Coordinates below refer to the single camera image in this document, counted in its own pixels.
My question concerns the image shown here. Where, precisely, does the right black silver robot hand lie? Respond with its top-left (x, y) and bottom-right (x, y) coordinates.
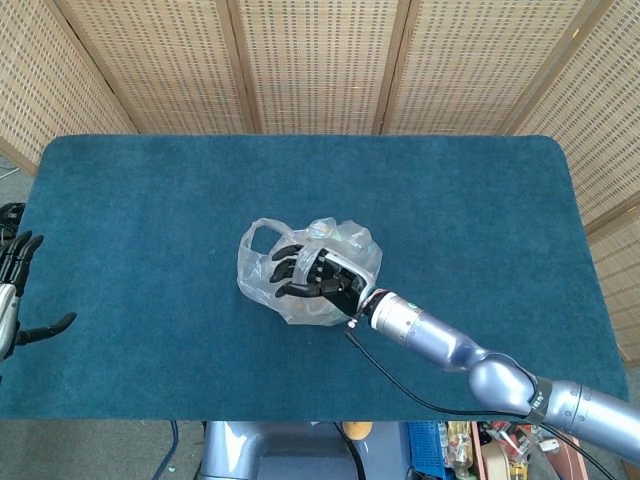
top-left (269, 243), bottom-right (376, 321)

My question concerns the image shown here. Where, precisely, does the blue floor cable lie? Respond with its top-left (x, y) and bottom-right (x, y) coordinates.
top-left (151, 420), bottom-right (180, 480)

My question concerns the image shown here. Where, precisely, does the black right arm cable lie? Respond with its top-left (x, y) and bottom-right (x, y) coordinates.
top-left (344, 322), bottom-right (609, 480)

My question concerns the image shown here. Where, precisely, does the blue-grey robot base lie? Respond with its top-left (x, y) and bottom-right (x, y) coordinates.
top-left (198, 420), bottom-right (416, 480)

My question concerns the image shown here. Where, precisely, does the clear plastic bag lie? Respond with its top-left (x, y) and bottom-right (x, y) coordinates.
top-left (235, 216), bottom-right (384, 328)

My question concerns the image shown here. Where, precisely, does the yellow orange fruit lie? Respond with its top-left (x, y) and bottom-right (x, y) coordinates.
top-left (342, 421), bottom-right (374, 442)

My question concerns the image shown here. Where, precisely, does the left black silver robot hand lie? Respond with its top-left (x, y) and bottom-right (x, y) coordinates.
top-left (0, 230), bottom-right (78, 364)

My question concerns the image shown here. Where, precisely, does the black device on floor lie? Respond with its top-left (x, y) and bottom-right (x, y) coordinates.
top-left (0, 202), bottom-right (27, 237)

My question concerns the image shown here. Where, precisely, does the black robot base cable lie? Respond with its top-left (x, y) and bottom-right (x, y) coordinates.
top-left (333, 422), bottom-right (365, 480)

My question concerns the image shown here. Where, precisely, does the woven bamboo folding screen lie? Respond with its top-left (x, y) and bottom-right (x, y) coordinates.
top-left (0, 0), bottom-right (640, 361)

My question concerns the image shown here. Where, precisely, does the pink box with clutter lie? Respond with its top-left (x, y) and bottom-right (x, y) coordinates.
top-left (469, 421), bottom-right (589, 480)

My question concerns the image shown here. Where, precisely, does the blue plastic crate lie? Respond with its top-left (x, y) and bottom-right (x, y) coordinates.
top-left (407, 421), bottom-right (447, 480)

